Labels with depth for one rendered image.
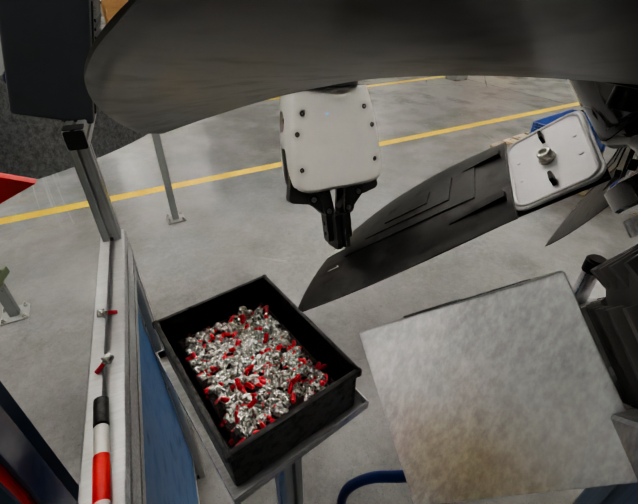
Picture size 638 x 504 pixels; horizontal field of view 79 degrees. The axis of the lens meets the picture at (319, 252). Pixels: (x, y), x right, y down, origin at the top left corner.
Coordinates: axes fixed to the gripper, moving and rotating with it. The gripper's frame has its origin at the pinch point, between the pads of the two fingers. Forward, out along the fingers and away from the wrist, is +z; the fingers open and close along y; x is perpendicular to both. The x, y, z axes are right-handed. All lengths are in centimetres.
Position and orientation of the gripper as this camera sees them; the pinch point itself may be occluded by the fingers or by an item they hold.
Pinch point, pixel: (337, 229)
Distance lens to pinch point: 45.2
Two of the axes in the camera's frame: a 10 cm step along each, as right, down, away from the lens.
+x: -3.6, -2.6, 8.9
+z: 1.2, 9.4, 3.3
